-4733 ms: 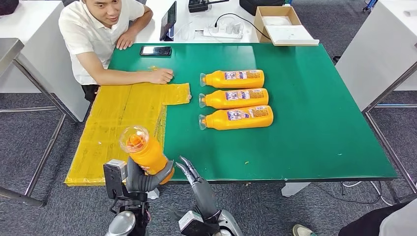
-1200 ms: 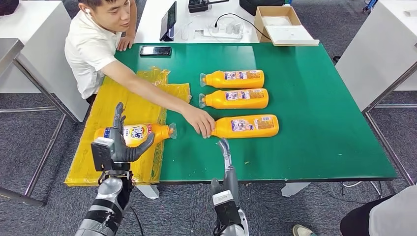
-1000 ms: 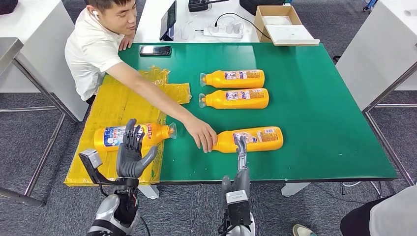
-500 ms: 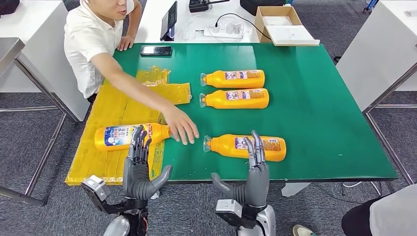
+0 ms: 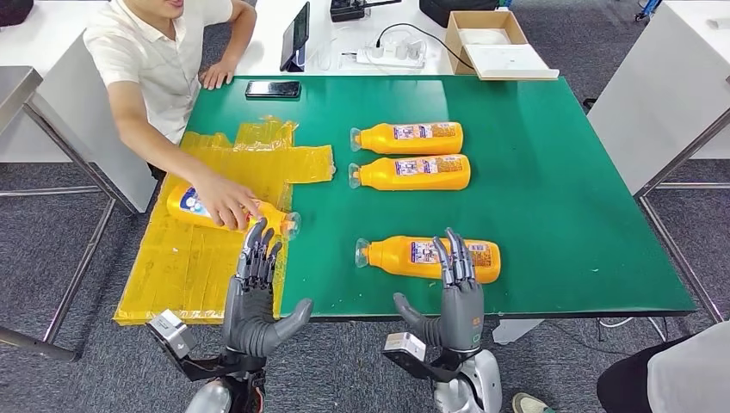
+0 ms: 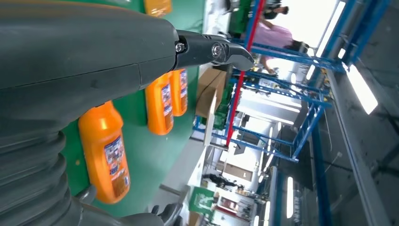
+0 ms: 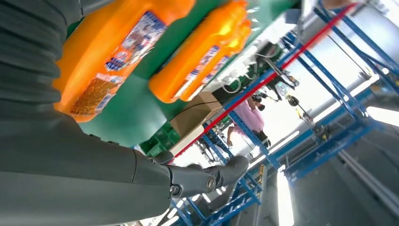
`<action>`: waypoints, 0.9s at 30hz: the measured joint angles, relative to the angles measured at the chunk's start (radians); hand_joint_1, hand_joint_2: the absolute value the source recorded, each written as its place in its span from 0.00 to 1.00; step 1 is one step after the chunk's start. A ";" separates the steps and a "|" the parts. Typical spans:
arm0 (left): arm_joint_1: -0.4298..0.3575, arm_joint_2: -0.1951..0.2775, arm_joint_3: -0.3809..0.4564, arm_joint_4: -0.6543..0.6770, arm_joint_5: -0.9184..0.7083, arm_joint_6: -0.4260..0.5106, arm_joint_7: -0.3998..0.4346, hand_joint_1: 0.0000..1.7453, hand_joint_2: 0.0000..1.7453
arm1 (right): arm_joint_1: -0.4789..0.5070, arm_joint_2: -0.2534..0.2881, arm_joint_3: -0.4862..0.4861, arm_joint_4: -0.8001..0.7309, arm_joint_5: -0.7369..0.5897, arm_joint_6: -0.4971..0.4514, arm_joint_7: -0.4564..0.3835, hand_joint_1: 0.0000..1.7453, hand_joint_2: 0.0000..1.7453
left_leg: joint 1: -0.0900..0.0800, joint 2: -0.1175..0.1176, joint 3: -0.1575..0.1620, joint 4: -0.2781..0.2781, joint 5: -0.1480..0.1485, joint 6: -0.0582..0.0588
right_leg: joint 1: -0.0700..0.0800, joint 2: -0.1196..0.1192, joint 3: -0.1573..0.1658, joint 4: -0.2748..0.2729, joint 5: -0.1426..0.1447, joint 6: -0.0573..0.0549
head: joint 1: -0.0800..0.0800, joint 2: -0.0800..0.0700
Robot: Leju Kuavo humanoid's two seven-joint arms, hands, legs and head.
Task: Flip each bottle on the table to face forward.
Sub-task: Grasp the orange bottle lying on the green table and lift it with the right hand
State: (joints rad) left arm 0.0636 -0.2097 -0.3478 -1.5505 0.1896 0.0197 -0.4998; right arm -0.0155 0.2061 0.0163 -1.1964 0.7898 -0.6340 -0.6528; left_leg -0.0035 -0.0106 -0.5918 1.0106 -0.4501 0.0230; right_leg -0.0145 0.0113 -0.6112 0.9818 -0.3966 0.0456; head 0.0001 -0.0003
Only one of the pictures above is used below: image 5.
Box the person's right hand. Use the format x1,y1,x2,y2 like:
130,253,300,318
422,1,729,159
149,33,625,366
190,170,265,232

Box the person's left hand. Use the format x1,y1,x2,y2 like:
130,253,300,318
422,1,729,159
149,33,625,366
199,57,238,91

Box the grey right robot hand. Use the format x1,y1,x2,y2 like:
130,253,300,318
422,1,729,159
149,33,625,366
392,227,486,354

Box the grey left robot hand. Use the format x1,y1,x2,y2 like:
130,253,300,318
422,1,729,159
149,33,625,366
220,217,315,359

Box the orange detergent bottle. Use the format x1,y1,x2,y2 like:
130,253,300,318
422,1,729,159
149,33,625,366
165,182,301,241
347,153,473,192
349,120,465,157
354,235,503,285

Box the white table foot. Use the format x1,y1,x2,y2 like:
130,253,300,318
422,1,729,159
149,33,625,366
491,317,544,346

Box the black smartphone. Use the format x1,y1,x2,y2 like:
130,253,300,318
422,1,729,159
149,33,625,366
244,80,302,101

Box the yellow taped cardboard sheet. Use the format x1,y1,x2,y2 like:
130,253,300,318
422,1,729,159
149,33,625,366
113,116,337,327

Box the person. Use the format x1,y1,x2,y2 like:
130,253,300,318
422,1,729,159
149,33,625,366
82,0,266,232
511,318,730,413

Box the black tablet on stand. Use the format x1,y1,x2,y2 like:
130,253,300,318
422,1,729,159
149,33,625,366
279,1,312,73

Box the white desk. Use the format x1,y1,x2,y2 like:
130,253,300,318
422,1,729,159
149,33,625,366
0,0,158,215
233,0,457,77
585,0,730,196

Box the black radio with antenna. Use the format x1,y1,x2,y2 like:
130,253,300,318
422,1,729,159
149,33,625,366
330,0,404,23

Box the white power strip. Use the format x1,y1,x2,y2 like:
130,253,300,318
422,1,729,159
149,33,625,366
356,38,429,70

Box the steel table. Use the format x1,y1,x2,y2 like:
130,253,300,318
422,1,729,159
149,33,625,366
0,66,139,364

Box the dark bag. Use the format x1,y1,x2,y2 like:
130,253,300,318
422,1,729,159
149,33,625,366
0,0,34,28

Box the black bag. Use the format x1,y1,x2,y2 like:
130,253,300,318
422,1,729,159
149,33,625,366
418,0,503,28

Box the white box lid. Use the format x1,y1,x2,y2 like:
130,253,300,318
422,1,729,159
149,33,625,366
464,43,560,81

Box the white foam insert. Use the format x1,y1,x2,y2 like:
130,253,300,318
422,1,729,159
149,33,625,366
459,27,513,46

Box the brown cardboard box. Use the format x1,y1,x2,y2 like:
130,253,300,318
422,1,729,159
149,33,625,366
444,9,529,77

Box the blue metal rack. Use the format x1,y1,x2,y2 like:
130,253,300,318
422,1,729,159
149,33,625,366
634,0,664,22

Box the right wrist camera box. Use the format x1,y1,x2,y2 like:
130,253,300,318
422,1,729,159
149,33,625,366
381,332,428,366

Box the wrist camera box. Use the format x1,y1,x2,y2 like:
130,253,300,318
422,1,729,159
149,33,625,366
381,332,428,366
146,309,198,361

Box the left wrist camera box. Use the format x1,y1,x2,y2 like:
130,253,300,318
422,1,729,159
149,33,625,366
146,309,198,361

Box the white floor cable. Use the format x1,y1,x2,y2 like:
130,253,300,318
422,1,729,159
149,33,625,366
598,317,668,343

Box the black power cable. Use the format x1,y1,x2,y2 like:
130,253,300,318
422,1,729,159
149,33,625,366
374,22,477,72

